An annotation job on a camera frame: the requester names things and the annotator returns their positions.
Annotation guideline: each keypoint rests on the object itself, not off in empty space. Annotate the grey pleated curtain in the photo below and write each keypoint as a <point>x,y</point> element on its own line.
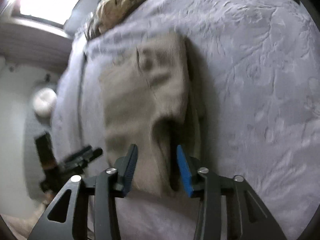
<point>23,43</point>

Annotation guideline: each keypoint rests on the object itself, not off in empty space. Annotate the taupe knit sweater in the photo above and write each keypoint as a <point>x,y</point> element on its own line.
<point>149,100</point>

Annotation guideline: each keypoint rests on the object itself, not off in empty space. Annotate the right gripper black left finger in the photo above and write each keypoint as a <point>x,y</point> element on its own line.
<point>66,216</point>

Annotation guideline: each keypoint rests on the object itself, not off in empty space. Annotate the round white pleated cushion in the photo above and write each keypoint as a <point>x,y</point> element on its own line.
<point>44,102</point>

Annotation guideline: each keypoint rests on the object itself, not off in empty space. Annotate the person's left hand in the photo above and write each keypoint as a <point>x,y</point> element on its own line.
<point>48,197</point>

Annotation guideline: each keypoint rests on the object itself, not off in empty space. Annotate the lavender fleece blanket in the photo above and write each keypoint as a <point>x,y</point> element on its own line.
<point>77,120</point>

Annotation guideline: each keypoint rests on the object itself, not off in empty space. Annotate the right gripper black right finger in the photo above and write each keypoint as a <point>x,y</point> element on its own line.
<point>247,217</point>

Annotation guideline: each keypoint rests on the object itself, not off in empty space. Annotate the lavender embossed bedspread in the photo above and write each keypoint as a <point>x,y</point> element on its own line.
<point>258,64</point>

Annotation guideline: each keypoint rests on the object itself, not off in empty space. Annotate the brown and cream clothes pile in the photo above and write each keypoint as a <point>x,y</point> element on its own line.
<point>107,15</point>

